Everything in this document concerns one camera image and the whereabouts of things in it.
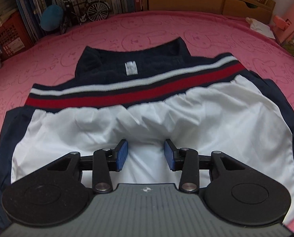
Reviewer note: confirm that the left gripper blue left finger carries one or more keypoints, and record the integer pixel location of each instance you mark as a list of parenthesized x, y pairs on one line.
[(107, 160)]

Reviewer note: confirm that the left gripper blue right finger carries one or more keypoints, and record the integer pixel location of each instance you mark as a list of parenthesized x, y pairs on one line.
[(184, 160)]

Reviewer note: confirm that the white and navy jacket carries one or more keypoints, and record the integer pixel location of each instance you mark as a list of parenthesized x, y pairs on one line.
[(146, 97)]

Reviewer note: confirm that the pink rabbit print towel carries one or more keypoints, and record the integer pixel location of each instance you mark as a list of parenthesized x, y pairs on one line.
[(51, 62)]

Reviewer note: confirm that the crumpled white tissue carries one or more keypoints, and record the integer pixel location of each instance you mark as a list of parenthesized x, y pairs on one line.
[(260, 27)]

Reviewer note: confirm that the miniature bicycle model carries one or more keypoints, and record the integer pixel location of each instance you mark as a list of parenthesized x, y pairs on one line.
[(94, 10)]

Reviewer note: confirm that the blue plush ball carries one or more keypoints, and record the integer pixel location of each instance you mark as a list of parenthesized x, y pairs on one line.
[(51, 18)]

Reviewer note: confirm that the red plastic basket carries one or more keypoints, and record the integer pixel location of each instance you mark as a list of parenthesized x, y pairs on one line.
[(14, 37)]

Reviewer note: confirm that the wooden desk drawer organizer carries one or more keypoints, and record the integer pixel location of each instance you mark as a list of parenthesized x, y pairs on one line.
[(229, 8)]

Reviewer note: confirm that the pink triangular toy house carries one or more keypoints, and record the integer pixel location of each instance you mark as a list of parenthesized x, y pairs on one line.
[(283, 30)]

